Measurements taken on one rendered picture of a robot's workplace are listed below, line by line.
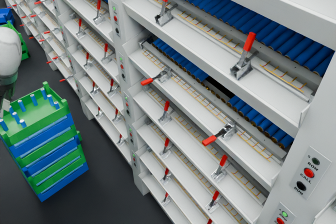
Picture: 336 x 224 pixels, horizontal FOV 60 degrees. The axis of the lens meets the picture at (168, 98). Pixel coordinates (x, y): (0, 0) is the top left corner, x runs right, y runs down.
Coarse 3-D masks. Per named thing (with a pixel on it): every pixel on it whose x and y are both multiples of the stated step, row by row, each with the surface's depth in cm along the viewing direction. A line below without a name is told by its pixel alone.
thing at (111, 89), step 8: (72, 48) 163; (80, 48) 164; (80, 56) 162; (88, 56) 160; (80, 64) 158; (88, 64) 153; (96, 64) 154; (88, 72) 152; (96, 72) 151; (104, 72) 149; (96, 80) 147; (104, 80) 146; (112, 80) 133; (104, 88) 142; (112, 88) 137; (120, 88) 140; (112, 96) 138; (120, 96) 137; (120, 104) 134; (120, 112) 134
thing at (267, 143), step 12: (144, 48) 96; (168, 60) 88; (180, 72) 84; (192, 84) 80; (204, 96) 78; (228, 108) 73; (240, 120) 70; (252, 132) 68; (264, 144) 65; (264, 156) 65; (276, 156) 64
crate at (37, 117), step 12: (24, 96) 141; (36, 96) 146; (36, 108) 142; (48, 108) 142; (60, 108) 135; (12, 120) 136; (24, 120) 136; (36, 120) 136; (48, 120) 133; (0, 132) 121; (12, 132) 131; (24, 132) 127; (12, 144) 126
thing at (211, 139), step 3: (225, 129) 69; (219, 132) 69; (222, 132) 69; (225, 132) 70; (213, 135) 68; (216, 135) 69; (219, 135) 69; (207, 138) 68; (210, 138) 68; (213, 138) 68; (204, 141) 67; (207, 141) 67; (210, 141) 67; (204, 144) 67; (207, 144) 67
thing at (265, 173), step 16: (144, 32) 96; (128, 48) 96; (144, 64) 93; (176, 80) 86; (176, 96) 82; (192, 96) 81; (224, 96) 78; (192, 112) 78; (208, 112) 77; (208, 128) 74; (256, 128) 70; (224, 144) 70; (240, 144) 69; (240, 160) 68; (256, 160) 66; (272, 160) 65; (256, 176) 66; (272, 176) 63
